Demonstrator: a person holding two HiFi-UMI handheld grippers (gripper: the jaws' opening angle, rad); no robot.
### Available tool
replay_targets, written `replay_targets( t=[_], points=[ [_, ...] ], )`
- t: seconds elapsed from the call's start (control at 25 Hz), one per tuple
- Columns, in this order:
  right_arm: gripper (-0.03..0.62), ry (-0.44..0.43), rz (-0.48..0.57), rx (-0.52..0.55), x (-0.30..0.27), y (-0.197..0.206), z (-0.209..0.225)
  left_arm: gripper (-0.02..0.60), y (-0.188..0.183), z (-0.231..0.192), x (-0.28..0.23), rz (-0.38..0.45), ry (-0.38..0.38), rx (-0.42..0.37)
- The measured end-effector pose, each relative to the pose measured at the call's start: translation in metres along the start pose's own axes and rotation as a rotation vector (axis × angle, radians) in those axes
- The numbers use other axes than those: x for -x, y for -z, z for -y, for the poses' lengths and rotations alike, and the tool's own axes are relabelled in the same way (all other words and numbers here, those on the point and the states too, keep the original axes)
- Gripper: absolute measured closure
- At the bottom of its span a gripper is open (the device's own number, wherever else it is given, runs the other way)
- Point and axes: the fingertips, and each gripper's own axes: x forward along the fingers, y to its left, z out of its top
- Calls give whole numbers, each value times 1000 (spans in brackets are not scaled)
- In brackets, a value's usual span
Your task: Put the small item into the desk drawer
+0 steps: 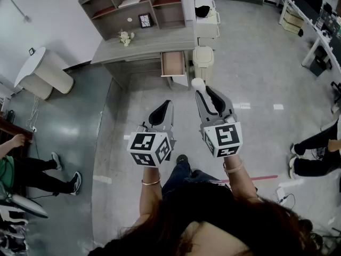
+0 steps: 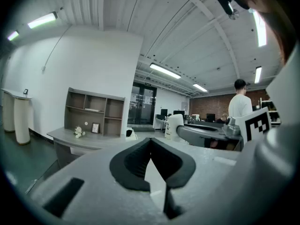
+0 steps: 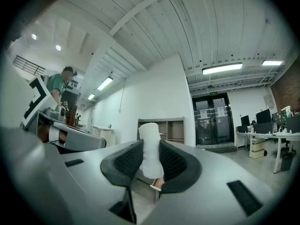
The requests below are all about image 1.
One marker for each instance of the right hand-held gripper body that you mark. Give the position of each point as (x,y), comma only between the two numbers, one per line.
(226,137)

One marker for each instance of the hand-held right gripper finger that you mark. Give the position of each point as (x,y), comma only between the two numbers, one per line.
(219,101)
(203,108)

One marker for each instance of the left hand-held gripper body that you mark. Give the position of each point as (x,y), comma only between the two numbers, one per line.
(145,143)

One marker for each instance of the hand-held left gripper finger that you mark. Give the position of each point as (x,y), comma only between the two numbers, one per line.
(170,119)
(158,113)

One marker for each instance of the small white item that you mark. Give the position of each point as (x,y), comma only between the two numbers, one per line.
(198,83)

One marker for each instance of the light wooden desk drawer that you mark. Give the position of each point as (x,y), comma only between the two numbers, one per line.
(173,63)

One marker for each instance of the person's right forearm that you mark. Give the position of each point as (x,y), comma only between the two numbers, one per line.
(241,181)

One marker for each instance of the person's left forearm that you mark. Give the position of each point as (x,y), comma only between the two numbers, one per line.
(149,196)

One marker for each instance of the grey wooden desk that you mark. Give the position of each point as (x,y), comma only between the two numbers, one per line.
(149,45)

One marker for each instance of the white drawer cabinet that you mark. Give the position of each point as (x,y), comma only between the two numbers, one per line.
(206,28)

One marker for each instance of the person's black shoe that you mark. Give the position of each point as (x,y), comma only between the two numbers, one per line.
(182,158)

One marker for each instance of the beige trash bin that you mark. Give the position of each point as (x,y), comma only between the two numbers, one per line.
(203,60)

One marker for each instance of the person's blue jeans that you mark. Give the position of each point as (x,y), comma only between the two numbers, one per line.
(181,177)

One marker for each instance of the white paper sheet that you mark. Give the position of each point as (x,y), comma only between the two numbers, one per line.
(278,107)

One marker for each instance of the person's black top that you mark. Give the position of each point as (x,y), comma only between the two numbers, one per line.
(202,199)

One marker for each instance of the white power strip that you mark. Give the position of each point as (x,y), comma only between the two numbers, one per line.
(281,193)

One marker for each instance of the white flower bunch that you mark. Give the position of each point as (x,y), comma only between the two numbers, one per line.
(125,37)

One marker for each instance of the black cloth bundle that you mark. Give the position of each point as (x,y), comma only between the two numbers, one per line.
(202,11)

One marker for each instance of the grey wooden shelf unit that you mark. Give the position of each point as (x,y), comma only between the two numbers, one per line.
(170,15)

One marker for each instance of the black computer tower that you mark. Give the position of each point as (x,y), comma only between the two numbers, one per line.
(319,64)

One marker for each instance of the stacked cardboard boxes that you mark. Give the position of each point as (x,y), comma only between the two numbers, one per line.
(292,21)

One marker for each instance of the flat white board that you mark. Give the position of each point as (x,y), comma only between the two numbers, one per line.
(130,2)

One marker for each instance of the long white office table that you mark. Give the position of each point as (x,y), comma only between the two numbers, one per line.
(322,40)

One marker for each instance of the round white ribbed side table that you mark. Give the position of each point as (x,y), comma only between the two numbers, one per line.
(45,73)

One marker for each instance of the dark wooden furniture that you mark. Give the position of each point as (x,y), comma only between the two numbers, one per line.
(13,135)

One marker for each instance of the white and black device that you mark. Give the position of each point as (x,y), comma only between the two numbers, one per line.
(18,207)

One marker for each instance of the black picture frame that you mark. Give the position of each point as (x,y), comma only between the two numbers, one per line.
(145,20)

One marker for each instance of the small dark wall frame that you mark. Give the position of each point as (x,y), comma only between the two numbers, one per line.
(31,51)

